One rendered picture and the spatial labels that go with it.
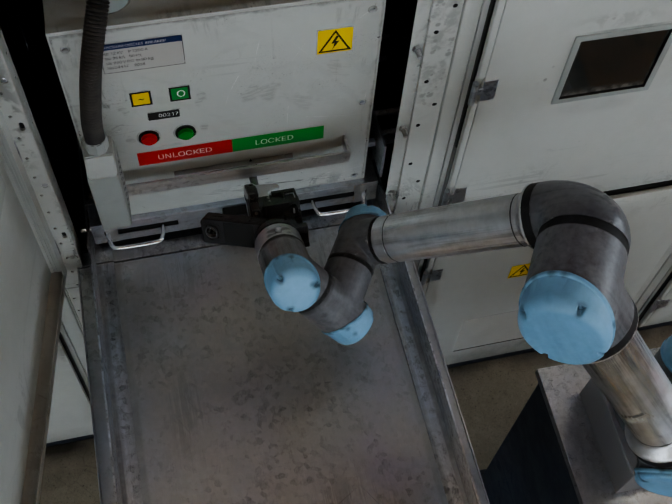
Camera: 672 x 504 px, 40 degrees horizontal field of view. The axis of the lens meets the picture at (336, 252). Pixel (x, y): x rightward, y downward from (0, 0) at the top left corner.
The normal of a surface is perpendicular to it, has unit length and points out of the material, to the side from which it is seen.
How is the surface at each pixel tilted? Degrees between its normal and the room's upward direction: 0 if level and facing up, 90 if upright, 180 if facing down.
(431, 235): 57
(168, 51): 90
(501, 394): 0
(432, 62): 90
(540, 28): 90
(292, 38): 90
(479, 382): 0
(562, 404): 0
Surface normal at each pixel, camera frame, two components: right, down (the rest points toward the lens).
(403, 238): -0.62, 0.16
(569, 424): 0.05, -0.51
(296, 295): 0.22, 0.47
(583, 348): -0.39, 0.72
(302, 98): 0.22, 0.84
